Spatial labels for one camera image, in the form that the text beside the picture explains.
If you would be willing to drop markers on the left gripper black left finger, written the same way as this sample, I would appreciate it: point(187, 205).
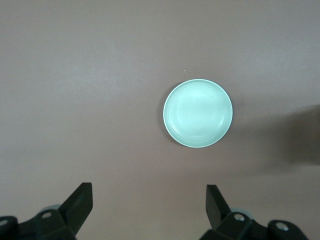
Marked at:
point(75, 212)

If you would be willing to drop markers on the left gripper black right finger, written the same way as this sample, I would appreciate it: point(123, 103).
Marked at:
point(218, 212)

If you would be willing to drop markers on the mint green round plate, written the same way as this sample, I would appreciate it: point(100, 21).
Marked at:
point(197, 113)

